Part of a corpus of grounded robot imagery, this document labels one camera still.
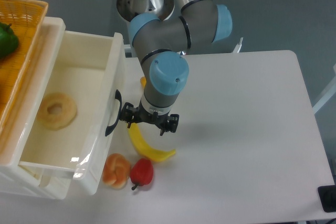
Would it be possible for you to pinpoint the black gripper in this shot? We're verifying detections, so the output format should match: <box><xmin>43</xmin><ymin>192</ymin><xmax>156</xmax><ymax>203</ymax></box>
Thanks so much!
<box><xmin>119</xmin><ymin>102</ymin><xmax>180</xmax><ymax>136</ymax></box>

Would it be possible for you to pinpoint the white top drawer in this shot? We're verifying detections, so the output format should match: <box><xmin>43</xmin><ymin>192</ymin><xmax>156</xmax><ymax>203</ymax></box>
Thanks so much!
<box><xmin>19</xmin><ymin>31</ymin><xmax>125</xmax><ymax>199</ymax></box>

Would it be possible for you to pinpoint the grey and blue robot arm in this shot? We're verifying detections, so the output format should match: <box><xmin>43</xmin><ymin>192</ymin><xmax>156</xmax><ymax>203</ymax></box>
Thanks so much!
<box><xmin>117</xmin><ymin>0</ymin><xmax>233</xmax><ymax>133</ymax></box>

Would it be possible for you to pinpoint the white drawer cabinet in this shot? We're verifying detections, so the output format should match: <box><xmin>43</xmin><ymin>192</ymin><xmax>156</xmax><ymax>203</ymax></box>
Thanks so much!
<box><xmin>0</xmin><ymin>16</ymin><xmax>71</xmax><ymax>200</ymax></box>

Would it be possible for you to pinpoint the yellow toy banana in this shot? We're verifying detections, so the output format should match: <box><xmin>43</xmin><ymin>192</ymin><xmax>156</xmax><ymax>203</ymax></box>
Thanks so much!
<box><xmin>128</xmin><ymin>124</ymin><xmax>176</xmax><ymax>163</ymax></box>

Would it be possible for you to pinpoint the yellow toy bell pepper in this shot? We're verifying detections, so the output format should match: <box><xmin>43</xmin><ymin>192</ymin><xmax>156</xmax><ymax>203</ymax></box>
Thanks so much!
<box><xmin>140</xmin><ymin>77</ymin><xmax>146</xmax><ymax>89</ymax></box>

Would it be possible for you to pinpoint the red toy bell pepper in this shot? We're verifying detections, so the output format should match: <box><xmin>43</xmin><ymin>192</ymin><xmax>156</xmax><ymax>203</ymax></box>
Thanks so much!
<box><xmin>130</xmin><ymin>158</ymin><xmax>154</xmax><ymax>190</ymax></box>

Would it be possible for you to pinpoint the orange toy bread roll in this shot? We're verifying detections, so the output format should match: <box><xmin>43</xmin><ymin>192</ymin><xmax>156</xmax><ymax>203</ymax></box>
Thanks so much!
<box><xmin>102</xmin><ymin>153</ymin><xmax>131</xmax><ymax>189</ymax></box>

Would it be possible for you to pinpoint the beige toy donut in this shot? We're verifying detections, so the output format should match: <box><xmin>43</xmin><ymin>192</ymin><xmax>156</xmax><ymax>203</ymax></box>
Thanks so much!
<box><xmin>36</xmin><ymin>92</ymin><xmax>77</xmax><ymax>130</ymax></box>

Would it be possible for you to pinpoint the green toy bell pepper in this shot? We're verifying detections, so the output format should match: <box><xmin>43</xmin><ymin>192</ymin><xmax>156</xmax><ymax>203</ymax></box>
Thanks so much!
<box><xmin>0</xmin><ymin>23</ymin><xmax>19</xmax><ymax>59</ymax></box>

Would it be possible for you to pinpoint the orange plastic basket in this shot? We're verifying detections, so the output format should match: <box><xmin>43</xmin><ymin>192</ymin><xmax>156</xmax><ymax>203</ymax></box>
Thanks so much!
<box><xmin>1</xmin><ymin>0</ymin><xmax>48</xmax><ymax>130</ymax></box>

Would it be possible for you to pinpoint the black device at table edge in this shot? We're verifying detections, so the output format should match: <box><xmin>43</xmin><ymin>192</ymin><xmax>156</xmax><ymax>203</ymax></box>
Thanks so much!
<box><xmin>318</xmin><ymin>185</ymin><xmax>336</xmax><ymax>212</ymax></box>

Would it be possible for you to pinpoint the white frame at right edge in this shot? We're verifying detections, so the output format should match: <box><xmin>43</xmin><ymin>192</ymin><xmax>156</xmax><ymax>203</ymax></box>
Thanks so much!
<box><xmin>312</xmin><ymin>75</ymin><xmax>335</xmax><ymax>114</ymax></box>

